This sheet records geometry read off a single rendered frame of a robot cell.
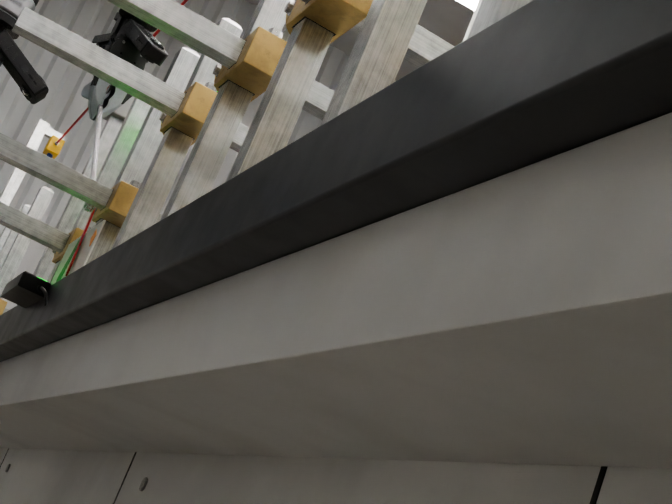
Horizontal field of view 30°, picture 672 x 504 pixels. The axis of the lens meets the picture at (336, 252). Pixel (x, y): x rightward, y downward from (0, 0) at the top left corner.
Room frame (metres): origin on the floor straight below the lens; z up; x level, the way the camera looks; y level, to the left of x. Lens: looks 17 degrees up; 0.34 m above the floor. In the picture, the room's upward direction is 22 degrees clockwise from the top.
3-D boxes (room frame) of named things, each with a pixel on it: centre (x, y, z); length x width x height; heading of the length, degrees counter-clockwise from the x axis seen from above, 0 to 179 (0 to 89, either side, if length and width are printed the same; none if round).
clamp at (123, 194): (1.90, 0.34, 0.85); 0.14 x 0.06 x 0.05; 18
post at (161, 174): (1.68, 0.27, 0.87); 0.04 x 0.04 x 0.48; 18
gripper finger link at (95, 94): (1.99, 0.48, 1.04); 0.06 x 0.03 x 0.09; 39
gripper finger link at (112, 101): (2.01, 0.46, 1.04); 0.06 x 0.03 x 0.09; 39
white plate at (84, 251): (1.94, 0.38, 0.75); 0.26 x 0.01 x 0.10; 18
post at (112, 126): (2.40, 0.51, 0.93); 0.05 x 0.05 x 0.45; 18
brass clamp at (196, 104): (1.66, 0.26, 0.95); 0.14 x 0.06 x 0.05; 18
